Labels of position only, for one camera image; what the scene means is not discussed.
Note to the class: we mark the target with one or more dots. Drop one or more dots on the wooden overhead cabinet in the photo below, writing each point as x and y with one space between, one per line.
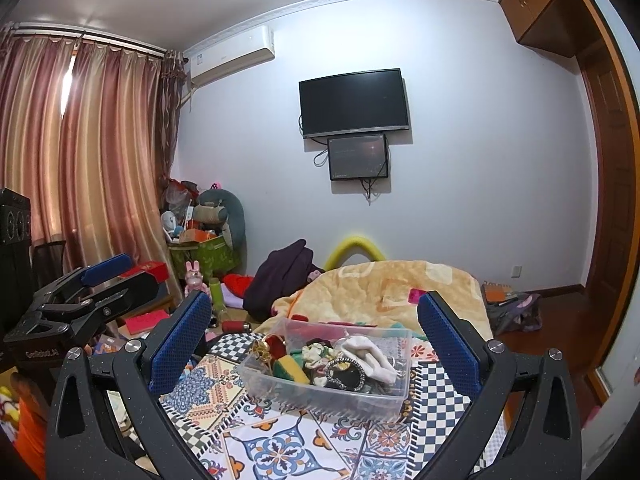
562 27

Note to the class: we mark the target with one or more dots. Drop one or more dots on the dark purple clothing pile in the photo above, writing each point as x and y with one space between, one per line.
284 272

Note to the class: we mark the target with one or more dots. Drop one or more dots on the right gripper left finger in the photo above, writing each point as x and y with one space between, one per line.
83 439

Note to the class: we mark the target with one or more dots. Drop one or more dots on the black wall television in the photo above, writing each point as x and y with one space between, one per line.
361 102

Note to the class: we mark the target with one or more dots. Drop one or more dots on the white air conditioner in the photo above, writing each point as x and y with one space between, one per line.
232 55

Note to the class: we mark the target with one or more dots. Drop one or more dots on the green storage box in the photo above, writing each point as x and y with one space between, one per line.
216 258

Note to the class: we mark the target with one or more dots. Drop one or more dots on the grey green plush toy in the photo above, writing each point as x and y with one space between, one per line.
221 209

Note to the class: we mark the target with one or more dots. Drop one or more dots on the red box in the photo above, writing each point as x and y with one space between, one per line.
156 268

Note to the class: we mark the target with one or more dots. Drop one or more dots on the beige patterned blanket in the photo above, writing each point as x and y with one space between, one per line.
378 293

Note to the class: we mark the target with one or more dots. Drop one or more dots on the dark bag on floor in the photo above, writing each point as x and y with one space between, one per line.
511 311

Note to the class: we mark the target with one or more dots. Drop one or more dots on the patterned checkered tablecloth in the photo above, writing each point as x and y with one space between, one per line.
236 436

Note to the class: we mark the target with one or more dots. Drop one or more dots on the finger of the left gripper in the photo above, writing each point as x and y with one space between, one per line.
105 269
107 301

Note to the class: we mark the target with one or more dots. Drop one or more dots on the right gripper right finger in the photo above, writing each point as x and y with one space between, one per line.
543 442

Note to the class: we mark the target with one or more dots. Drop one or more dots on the pink rabbit toy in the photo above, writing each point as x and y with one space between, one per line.
194 279

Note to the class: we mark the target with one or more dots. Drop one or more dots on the yellow green sponge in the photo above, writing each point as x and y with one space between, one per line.
287 368

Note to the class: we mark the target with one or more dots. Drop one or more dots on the pink striped curtain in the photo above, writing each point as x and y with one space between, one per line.
88 133

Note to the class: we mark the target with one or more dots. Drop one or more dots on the red cloth piece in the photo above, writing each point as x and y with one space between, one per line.
276 346

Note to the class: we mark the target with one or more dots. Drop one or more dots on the white black-trimmed cloth bag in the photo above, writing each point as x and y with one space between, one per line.
361 367

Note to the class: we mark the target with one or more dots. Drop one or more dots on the yellow foam arch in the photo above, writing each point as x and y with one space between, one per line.
349 246

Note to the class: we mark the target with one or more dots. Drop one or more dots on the small black wall monitor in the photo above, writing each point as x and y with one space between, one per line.
358 157

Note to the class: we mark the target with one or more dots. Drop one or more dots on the wooden door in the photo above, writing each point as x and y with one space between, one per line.
614 261

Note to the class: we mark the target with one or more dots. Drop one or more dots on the cartoon print cloth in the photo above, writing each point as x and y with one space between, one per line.
318 355

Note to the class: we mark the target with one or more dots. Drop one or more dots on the clear plastic storage bin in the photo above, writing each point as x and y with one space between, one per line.
260 384

